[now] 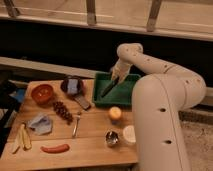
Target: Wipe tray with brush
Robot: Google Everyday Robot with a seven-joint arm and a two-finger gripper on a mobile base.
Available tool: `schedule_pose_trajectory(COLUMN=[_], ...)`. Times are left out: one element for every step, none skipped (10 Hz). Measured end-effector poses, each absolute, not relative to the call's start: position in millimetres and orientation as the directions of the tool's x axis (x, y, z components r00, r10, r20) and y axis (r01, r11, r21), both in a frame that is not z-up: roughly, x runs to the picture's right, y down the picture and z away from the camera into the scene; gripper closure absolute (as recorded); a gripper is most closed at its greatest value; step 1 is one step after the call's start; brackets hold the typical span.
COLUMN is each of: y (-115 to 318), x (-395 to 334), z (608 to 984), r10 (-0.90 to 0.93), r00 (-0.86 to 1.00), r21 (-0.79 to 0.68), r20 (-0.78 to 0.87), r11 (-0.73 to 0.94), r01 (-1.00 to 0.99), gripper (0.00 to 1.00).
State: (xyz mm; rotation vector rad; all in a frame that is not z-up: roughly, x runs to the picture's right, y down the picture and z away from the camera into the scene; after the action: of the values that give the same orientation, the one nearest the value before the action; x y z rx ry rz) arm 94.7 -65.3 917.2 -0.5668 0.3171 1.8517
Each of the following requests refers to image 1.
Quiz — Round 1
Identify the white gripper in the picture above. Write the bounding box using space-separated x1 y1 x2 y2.
111 59 132 83

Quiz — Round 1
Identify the black brush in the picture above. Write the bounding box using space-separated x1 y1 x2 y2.
101 77 119 97

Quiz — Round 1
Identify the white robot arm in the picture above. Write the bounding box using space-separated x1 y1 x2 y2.
112 43 206 171

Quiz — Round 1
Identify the green plastic tray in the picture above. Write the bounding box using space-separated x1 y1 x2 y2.
92 72 141 108

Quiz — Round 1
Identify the yellow apple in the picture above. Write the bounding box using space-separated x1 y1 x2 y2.
109 106 122 121

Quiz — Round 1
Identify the blue sponge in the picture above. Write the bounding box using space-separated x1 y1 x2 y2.
67 79 78 94

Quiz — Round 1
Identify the dark bowl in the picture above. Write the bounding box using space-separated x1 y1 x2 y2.
60 76 83 97

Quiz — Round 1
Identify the small metal cup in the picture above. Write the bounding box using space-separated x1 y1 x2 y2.
105 131 119 147

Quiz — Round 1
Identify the bunch of dark grapes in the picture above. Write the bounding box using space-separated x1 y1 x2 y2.
53 101 73 125

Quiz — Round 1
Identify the red bowl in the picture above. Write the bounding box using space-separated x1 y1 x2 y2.
31 84 54 105

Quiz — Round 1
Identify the blue-grey cloth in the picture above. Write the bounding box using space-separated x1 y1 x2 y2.
27 114 52 135

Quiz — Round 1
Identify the red sausage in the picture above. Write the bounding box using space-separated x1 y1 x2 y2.
40 144 70 154

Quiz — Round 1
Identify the black chair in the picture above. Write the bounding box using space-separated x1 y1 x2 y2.
0 81 20 156

